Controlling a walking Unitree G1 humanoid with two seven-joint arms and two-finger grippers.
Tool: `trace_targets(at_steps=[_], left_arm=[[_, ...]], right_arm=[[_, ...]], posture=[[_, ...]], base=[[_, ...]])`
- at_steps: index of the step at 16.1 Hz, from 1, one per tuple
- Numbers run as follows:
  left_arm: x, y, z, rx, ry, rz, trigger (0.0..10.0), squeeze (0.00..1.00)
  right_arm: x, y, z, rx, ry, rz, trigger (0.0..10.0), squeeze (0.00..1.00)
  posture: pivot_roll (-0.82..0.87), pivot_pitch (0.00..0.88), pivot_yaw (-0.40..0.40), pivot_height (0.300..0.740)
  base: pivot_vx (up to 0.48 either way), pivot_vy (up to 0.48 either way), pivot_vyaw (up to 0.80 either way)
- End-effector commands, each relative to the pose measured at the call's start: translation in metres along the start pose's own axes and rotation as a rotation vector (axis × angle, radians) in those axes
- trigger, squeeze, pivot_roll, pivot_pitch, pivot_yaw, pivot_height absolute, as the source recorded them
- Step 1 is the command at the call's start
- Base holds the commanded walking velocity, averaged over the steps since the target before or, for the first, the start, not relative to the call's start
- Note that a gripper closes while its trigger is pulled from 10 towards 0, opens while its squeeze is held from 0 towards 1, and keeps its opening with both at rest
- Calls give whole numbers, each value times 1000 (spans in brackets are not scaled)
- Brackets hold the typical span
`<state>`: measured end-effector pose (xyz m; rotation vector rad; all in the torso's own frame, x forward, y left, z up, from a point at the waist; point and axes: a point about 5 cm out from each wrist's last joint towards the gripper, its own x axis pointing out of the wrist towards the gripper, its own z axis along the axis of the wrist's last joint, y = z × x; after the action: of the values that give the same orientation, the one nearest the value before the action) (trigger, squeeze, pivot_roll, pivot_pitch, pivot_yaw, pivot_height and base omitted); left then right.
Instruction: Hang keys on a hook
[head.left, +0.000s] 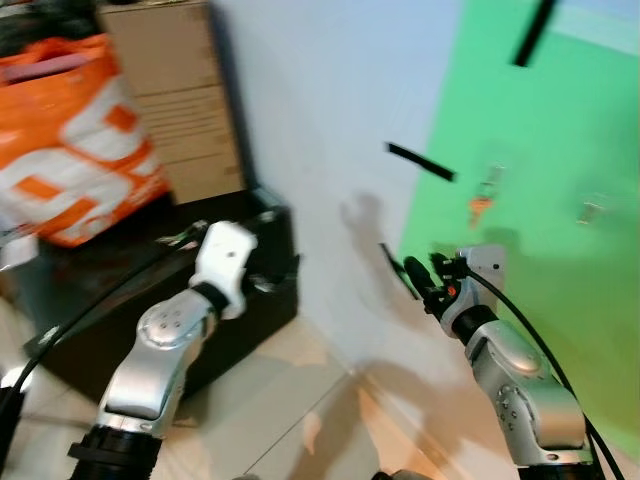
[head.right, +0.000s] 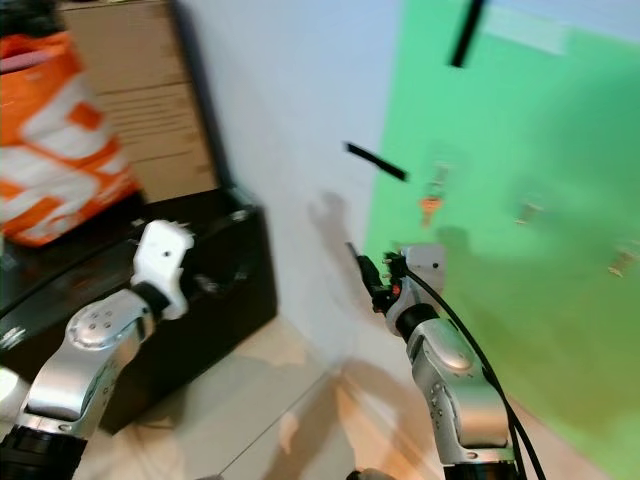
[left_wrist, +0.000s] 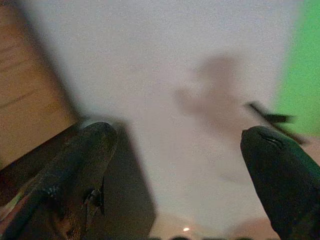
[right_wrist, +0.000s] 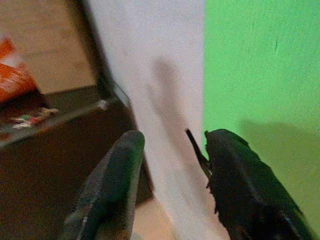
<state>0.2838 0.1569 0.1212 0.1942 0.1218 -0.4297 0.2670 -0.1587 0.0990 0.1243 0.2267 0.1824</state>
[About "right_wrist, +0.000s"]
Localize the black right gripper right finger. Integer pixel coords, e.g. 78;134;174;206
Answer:
185;128;316;240

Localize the small colourful items pile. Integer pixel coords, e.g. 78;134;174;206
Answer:
11;106;60;130

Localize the orange plastic bag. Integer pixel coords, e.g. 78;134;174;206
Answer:
0;37;41;104

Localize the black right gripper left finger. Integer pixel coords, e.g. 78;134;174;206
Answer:
59;129;146;240

